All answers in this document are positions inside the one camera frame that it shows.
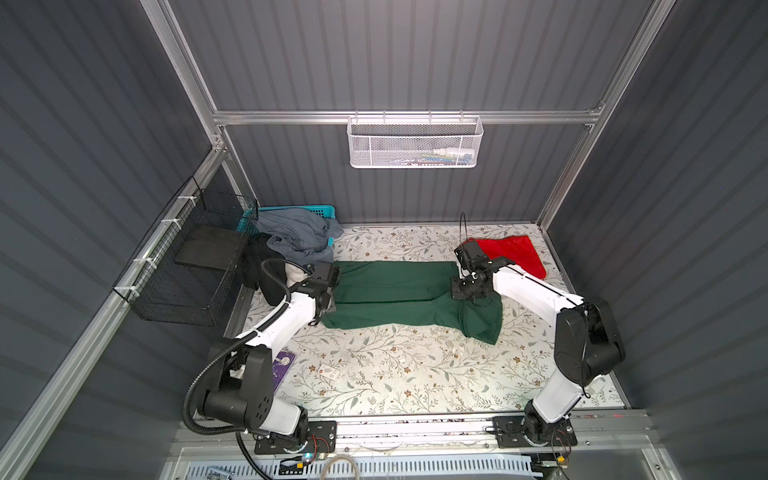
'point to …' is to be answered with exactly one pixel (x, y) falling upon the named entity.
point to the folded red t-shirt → (517, 249)
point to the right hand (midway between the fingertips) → (460, 293)
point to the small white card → (328, 371)
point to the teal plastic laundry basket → (248, 224)
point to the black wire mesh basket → (187, 274)
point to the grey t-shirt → (299, 234)
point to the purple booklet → (280, 368)
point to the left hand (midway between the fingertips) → (315, 304)
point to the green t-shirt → (410, 295)
